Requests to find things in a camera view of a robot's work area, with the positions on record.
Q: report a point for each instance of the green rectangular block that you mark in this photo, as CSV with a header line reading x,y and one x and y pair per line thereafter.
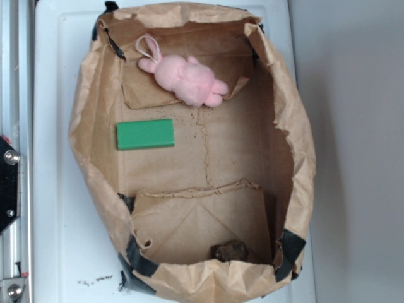
x,y
137,135

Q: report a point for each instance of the brown paper bag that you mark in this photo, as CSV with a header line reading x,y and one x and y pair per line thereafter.
x,y
241,171

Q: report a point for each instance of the silver corner bracket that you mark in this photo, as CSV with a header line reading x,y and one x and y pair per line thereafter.
x,y
13,290

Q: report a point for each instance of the brown rock lump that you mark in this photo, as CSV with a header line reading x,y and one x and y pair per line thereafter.
x,y
231,251

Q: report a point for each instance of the black metal bracket plate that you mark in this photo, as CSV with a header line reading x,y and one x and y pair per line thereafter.
x,y
10,185

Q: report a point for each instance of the aluminium frame rail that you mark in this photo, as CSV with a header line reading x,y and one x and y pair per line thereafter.
x,y
17,75

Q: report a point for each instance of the pink plush bunny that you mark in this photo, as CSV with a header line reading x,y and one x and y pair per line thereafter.
x,y
191,82

